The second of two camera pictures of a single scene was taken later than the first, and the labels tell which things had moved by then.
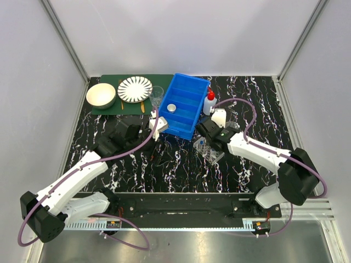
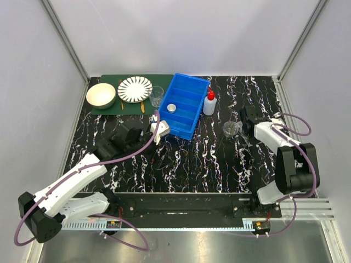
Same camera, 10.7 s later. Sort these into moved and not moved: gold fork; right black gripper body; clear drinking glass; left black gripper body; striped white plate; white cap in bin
Moved: right black gripper body; left black gripper body
Not moved: gold fork; striped white plate; white cap in bin; clear drinking glass
